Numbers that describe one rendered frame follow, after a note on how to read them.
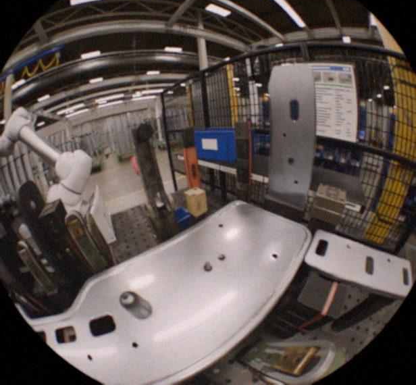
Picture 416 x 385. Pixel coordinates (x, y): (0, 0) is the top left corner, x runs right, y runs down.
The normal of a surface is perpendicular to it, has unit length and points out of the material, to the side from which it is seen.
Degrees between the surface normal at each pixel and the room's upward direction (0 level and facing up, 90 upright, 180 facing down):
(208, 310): 0
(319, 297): 0
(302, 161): 90
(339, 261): 0
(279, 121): 90
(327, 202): 89
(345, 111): 90
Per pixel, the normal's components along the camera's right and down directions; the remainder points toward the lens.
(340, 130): -0.75, 0.32
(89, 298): -0.09, -0.92
